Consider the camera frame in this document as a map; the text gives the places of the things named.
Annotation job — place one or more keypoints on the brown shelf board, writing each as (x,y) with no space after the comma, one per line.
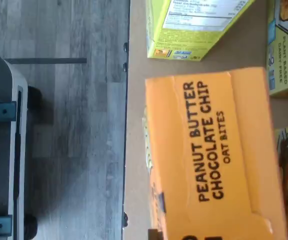
(136,125)

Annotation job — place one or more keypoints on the dark flat floor bar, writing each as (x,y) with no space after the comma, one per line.
(46,61)

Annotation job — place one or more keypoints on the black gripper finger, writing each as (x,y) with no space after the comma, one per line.
(156,235)

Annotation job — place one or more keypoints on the black caster wheel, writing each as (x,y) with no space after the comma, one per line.
(35,96)
(31,227)

